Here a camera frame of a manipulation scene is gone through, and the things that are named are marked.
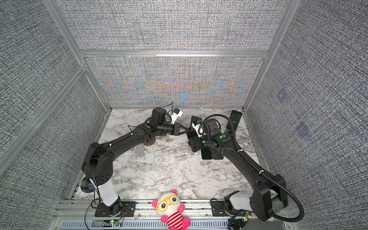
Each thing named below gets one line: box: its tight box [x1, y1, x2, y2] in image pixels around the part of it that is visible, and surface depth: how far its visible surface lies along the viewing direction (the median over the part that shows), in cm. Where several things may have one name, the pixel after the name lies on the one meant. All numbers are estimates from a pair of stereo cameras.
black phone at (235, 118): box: [226, 110, 242, 132], surface depth 96 cm
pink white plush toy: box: [151, 189, 191, 230], surface depth 69 cm
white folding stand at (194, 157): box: [185, 143, 202, 167], surface depth 91 cm
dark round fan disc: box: [80, 175, 96, 194], surface depth 80 cm
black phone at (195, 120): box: [190, 115, 203, 127], surface depth 90 cm
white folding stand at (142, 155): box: [133, 144, 155, 164], surface depth 91 cm
